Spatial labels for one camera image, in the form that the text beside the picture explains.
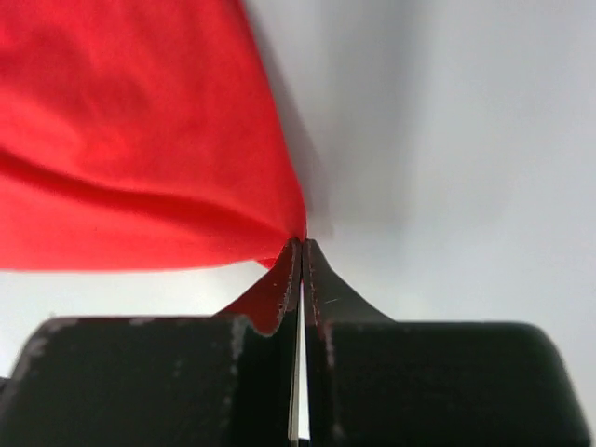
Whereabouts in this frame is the red tank top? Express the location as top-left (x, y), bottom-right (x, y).
top-left (0, 0), bottom-right (309, 272)

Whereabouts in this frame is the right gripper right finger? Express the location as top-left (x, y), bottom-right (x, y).
top-left (302, 239), bottom-right (591, 446)

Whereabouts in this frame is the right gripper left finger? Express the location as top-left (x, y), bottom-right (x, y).
top-left (1, 239), bottom-right (301, 446)

